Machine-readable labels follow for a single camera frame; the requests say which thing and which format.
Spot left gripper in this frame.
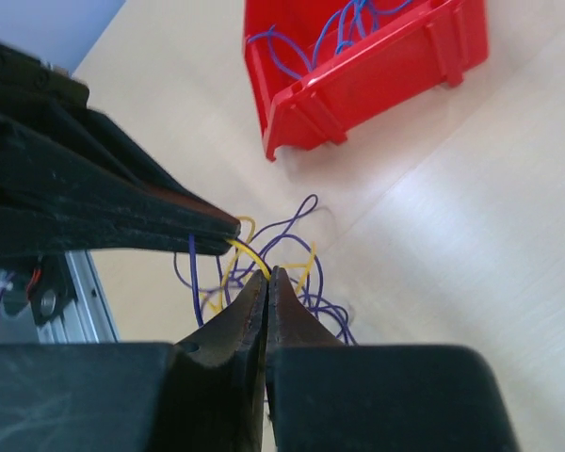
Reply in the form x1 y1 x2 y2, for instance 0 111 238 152
0 43 240 257

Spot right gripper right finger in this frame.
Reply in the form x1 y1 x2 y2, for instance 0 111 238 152
266 267 520 451

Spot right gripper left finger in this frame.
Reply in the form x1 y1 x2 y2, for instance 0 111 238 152
0 273 267 451

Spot purple and yellow wires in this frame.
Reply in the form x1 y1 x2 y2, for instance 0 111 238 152
172 193 359 347

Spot red plastic bin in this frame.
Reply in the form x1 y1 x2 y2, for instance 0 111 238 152
243 1 489 160

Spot aluminium mounting rail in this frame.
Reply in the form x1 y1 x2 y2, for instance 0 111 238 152
29 251 120 344

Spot blue wire in red bin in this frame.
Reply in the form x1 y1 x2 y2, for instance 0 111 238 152
245 0 420 82

